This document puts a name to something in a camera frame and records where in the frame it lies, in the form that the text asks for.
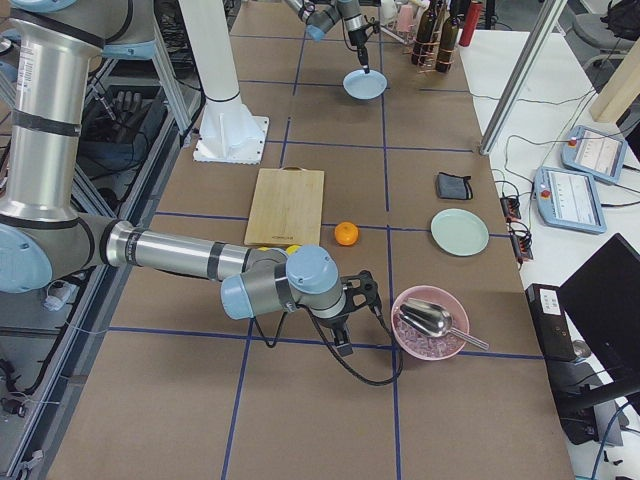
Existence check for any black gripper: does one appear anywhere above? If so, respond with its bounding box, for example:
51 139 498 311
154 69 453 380
348 23 376 74
319 270 381 356

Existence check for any light blue plate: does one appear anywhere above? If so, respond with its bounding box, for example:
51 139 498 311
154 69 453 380
343 70 388 100

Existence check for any orange mandarin fruit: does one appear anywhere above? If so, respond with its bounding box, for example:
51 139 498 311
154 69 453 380
334 221 360 246

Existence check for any pale green plate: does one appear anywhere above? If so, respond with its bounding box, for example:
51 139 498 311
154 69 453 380
430 208 489 257

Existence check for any brown glass bottle middle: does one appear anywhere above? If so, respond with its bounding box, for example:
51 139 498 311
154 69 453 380
411 1 439 65

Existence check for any brown glass bottle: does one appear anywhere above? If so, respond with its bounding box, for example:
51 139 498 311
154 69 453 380
435 0 460 73
411 1 439 65

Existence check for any pink cup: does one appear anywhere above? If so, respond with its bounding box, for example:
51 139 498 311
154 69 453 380
396 4 414 33

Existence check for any metal scoop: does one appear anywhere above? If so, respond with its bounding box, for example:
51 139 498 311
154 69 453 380
399 299 489 351

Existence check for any pink bowl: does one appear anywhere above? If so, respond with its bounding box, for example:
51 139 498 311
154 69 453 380
391 285 470 361

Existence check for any brown glass bottle front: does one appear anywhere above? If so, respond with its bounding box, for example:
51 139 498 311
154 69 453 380
435 0 460 73

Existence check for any red cylinder bottle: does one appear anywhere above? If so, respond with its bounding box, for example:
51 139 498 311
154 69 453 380
459 0 484 47

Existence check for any bamboo cutting board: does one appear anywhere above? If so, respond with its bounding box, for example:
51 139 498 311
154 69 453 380
244 168 325 246

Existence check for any dark grey folded cloth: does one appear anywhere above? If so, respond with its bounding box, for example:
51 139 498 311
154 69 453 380
436 172 474 200

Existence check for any black power box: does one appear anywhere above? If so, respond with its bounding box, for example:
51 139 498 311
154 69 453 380
525 283 577 362

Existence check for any teach pendant near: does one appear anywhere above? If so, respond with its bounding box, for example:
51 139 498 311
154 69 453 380
534 166 607 234

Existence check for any teach pendant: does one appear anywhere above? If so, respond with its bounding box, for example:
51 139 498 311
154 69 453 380
534 166 607 234
561 125 628 185

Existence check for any teach pendant far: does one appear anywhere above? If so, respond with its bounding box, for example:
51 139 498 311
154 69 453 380
561 125 628 185

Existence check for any black monitor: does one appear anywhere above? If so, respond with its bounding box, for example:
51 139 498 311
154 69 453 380
559 233 639 380

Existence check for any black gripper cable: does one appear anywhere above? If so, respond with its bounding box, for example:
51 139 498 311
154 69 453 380
249 294 404 387

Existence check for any copper wire bottle rack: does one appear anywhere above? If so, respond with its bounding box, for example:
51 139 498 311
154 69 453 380
417 30 456 73

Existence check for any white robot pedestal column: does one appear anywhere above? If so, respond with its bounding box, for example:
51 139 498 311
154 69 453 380
179 0 269 165

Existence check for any aluminium frame post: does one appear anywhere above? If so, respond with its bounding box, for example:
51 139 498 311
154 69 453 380
479 0 568 155

